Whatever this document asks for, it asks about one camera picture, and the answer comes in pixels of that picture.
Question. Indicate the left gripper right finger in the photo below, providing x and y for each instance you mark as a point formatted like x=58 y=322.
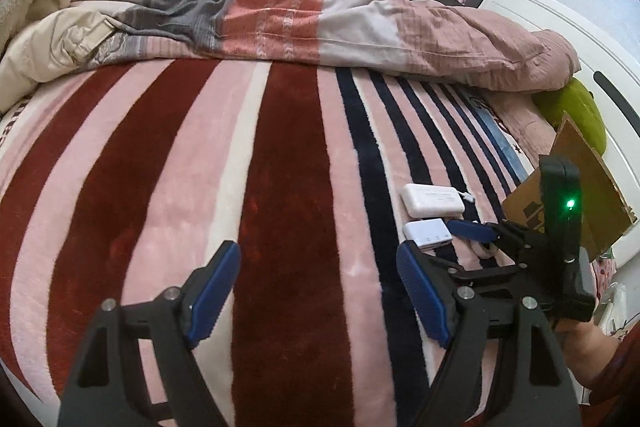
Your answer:
x=462 y=310

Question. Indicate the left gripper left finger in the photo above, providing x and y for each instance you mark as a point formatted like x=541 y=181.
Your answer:
x=135 y=365

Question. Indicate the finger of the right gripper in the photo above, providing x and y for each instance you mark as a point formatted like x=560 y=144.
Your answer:
x=483 y=233

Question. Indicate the white power bank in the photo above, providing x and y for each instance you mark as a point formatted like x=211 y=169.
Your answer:
x=424 y=201

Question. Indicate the person's right hand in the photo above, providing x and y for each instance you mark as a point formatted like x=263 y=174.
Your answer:
x=586 y=349

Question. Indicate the small white charger box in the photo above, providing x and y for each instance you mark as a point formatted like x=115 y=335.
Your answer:
x=428 y=233

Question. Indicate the cardboard box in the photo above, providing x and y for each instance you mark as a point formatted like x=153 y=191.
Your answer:
x=588 y=189

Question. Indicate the striped plush bed blanket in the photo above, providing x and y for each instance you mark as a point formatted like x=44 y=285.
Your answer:
x=118 y=183

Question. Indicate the pink grey patchwork duvet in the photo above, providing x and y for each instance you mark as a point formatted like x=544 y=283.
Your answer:
x=423 y=39

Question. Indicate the cream fluffy blanket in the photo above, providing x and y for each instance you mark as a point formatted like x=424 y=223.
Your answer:
x=43 y=40

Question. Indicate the black camera box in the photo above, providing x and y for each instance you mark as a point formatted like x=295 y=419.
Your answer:
x=561 y=196

